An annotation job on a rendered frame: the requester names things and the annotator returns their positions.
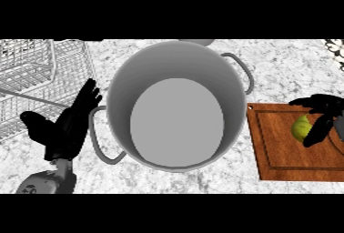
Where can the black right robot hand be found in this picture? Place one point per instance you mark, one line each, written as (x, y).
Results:
(324, 121)

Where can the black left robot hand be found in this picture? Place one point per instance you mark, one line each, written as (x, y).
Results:
(71, 127)

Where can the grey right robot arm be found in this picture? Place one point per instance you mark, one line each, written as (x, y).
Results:
(340, 126)

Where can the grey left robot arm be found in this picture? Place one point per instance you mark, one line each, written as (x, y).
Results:
(53, 180)

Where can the green pear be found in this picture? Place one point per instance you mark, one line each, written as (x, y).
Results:
(301, 129)

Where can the brown wooden cutting board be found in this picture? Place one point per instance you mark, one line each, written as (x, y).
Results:
(297, 151)

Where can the large grey metal pot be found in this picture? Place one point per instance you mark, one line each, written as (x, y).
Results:
(176, 109)

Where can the grey round object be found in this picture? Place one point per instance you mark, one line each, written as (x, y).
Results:
(197, 42)

